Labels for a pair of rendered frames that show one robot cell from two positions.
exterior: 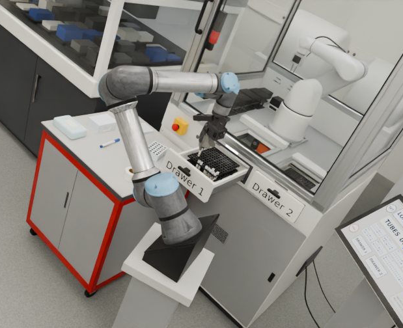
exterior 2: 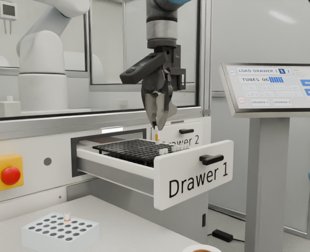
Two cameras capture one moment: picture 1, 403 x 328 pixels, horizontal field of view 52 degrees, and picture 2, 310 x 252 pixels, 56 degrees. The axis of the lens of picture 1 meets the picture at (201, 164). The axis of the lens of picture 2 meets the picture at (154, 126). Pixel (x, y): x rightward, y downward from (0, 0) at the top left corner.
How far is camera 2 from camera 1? 187 cm
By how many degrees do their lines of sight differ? 72
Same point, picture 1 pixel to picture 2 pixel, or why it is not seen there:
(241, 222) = not seen: hidden behind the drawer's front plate
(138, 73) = not seen: outside the picture
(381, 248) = (267, 92)
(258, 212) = not seen: hidden behind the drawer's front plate
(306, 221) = (205, 135)
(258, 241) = (183, 203)
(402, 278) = (295, 93)
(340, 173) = (207, 67)
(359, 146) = (209, 31)
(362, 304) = (273, 144)
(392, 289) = (303, 101)
